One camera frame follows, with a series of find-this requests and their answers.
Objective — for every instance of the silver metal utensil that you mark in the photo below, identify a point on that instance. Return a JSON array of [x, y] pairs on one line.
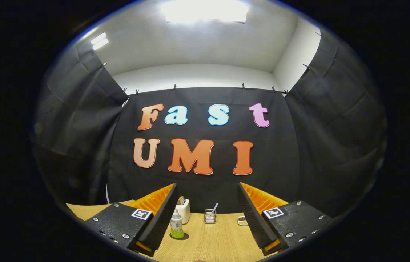
[[215, 207]]

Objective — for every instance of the small ceiling light panel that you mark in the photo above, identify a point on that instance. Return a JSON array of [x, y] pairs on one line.
[[99, 40]]

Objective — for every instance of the wooden table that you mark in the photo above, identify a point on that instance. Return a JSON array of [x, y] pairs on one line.
[[223, 243]]

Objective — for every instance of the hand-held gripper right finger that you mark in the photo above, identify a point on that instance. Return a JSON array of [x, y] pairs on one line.
[[252, 218]]

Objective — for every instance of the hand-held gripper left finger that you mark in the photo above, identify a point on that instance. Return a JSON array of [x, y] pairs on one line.
[[161, 222]]

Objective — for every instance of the white green label juice bottle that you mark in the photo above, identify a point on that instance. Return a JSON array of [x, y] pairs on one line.
[[177, 225]]

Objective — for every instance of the white toaster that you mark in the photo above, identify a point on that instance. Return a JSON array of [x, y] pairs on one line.
[[186, 211]]

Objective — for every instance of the dark brown round coaster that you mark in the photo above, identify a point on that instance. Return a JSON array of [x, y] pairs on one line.
[[186, 236]]

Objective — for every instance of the toasted bread slice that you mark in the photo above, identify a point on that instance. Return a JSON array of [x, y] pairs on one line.
[[180, 200]]

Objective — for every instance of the black backdrop cloth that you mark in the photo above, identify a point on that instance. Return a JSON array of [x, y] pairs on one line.
[[285, 156]]

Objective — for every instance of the white divided condiment dish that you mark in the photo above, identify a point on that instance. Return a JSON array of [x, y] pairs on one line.
[[242, 220]]

